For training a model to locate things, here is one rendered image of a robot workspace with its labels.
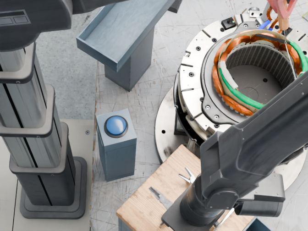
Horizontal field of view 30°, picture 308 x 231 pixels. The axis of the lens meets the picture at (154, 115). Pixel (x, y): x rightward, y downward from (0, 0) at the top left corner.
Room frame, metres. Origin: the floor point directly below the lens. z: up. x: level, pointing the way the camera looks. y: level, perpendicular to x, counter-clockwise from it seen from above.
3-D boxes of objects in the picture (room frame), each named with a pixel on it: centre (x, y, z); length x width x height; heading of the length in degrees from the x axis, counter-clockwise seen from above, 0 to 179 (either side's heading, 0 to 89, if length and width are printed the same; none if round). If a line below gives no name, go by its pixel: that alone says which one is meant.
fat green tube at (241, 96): (0.50, -0.17, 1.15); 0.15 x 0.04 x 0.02; 46
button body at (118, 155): (0.44, 0.07, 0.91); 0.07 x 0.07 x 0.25; 24
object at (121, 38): (0.71, 0.08, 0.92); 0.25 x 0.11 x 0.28; 153
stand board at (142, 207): (0.28, -0.09, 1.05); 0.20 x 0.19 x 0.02; 55
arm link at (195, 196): (0.23, -0.10, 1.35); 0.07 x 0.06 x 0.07; 96
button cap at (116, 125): (0.44, 0.07, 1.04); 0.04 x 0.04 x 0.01
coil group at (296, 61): (0.61, -0.26, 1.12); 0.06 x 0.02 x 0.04; 46
